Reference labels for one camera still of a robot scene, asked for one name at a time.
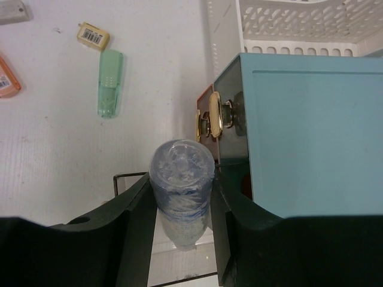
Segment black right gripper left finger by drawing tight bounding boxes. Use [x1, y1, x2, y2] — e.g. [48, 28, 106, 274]
[1, 174, 156, 286]

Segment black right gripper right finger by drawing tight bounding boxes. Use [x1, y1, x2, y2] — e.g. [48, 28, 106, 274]
[211, 172, 382, 286]

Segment clear blue glue bottle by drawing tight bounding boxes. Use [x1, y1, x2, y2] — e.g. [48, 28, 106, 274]
[149, 139, 215, 251]

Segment teal mini drawer cabinet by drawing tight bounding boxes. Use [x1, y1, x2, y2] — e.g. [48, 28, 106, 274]
[197, 53, 382, 218]

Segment green capsule case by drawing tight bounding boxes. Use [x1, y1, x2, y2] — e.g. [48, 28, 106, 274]
[98, 50, 123, 118]

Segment yellow small eraser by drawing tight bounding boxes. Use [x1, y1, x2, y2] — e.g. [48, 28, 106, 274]
[77, 22, 111, 51]

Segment grey eraser block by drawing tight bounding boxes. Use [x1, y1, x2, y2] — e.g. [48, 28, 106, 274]
[0, 0, 33, 25]

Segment orange usb stick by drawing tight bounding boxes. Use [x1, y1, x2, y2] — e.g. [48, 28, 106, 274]
[0, 57, 22, 98]

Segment white four-slot file organizer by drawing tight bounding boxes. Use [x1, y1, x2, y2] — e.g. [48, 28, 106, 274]
[207, 0, 382, 76]

